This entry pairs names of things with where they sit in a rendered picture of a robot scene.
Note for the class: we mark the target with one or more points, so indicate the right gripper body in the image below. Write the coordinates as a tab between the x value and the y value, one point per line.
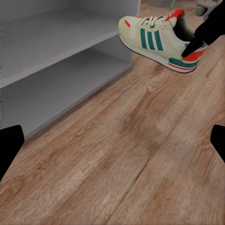
214	26

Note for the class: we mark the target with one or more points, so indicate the gym shoe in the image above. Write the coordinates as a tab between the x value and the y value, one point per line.
162	39

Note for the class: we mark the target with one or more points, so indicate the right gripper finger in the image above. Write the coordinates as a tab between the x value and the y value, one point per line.
194	44

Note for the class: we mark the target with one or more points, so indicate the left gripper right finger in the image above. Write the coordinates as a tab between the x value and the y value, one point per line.
217	139

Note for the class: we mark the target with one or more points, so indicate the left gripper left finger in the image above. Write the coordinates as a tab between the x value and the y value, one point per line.
11	140

